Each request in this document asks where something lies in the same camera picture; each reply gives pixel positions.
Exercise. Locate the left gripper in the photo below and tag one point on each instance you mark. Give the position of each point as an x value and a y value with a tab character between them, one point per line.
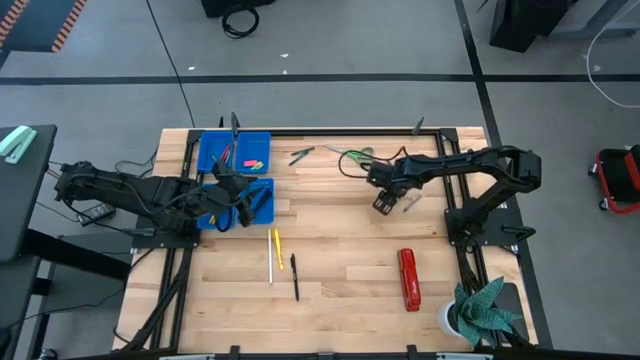
225	196

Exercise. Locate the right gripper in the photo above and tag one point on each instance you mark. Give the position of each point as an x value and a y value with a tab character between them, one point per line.
400	175

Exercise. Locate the gray crayon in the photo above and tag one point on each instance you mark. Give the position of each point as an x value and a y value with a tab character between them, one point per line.
413	202

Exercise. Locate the thick black marker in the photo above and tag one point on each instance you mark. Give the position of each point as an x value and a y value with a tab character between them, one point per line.
265	197

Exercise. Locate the pink eraser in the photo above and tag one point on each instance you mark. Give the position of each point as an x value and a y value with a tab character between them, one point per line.
249	163

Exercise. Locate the lime green eraser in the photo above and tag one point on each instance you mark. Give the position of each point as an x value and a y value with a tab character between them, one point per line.
258	166

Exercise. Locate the yellow pencil orange eraser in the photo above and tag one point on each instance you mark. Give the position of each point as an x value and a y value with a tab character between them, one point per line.
212	219

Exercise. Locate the red crayon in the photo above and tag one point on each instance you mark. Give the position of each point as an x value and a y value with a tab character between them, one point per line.
224	157
229	151

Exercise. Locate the yellow highlighter pen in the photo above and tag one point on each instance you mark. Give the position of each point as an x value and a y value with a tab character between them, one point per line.
278	249

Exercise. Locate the slim black pen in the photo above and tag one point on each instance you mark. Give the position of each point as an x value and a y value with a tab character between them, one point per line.
295	277

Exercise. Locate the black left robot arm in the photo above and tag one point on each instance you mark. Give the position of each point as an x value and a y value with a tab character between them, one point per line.
125	192

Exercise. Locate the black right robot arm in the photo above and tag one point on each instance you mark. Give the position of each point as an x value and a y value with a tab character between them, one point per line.
460	162

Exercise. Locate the blue plastic bin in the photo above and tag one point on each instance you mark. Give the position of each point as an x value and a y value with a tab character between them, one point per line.
267	215
207	150
260	142
204	224

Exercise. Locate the white pencil yellow eraser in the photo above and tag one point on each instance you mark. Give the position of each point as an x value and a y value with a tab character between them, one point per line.
270	257

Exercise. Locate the red stapler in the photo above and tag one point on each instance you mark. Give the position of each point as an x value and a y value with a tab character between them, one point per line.
409	280

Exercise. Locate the white plant pot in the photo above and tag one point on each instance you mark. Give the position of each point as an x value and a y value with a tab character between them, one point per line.
444	320

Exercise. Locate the black power adapter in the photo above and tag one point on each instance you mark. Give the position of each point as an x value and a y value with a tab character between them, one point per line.
97	212

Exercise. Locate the green paper plant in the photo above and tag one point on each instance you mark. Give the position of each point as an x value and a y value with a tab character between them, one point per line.
480	315

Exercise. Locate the black mat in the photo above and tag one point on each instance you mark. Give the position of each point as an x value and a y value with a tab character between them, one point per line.
515	300

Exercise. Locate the black floor box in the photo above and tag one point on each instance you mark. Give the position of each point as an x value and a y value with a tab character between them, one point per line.
235	5

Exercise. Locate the black side table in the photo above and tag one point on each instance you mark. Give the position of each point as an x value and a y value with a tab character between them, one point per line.
25	200

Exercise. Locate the mint green stapler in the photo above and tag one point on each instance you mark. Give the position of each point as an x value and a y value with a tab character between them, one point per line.
17	142

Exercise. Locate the black equipment case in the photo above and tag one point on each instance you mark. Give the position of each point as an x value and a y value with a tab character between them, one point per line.
525	22

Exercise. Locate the grey metal furniture base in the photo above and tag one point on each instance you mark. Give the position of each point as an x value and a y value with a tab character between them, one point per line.
590	31

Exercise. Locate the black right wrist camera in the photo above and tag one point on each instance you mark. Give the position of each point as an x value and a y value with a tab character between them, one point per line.
373	175

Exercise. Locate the metal frame post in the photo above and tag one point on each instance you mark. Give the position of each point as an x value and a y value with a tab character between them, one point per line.
412	352
418	127
235	122
234	352

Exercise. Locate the black table frame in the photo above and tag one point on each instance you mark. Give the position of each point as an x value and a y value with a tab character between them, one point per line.
350	133

